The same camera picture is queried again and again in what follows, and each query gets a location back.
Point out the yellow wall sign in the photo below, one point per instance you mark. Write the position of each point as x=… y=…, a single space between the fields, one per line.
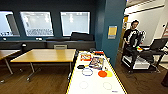
x=112 y=32

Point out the grey chair back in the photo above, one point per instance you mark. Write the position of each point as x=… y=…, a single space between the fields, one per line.
x=60 y=47

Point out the yellow flat disc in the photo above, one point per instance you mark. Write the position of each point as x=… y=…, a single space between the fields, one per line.
x=110 y=74

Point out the bright wall window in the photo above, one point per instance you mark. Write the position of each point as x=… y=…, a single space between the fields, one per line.
x=75 y=23
x=6 y=24
x=36 y=23

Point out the yellow wooden table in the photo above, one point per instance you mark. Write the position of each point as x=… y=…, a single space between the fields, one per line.
x=6 y=53
x=43 y=55

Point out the small orange game piece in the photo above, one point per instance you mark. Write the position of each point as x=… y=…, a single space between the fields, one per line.
x=102 y=74

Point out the red game box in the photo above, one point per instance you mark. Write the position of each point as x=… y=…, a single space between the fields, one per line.
x=85 y=57

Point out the small red game piece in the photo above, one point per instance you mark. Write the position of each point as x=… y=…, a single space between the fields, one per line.
x=99 y=53

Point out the colourful snack packets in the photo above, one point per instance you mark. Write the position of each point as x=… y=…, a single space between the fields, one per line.
x=96 y=63

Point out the black wheeled cart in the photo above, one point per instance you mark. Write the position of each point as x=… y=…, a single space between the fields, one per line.
x=143 y=58

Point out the black laptop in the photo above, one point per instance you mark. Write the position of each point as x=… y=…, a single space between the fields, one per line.
x=159 y=44

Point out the dark wall bench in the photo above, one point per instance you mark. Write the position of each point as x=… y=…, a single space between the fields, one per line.
x=33 y=43

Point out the small white sill box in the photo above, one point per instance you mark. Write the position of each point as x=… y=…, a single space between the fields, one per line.
x=39 y=39

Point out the dark bench cushion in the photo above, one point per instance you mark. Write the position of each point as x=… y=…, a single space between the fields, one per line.
x=81 y=36

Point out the yellow gaming table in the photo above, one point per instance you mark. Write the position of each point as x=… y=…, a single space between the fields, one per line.
x=95 y=85

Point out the white cart box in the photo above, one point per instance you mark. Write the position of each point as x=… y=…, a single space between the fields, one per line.
x=136 y=63

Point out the person in dark shirt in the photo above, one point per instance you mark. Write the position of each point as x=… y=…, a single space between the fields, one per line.
x=132 y=35

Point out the black flat disc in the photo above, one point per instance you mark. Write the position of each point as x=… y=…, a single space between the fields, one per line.
x=81 y=66

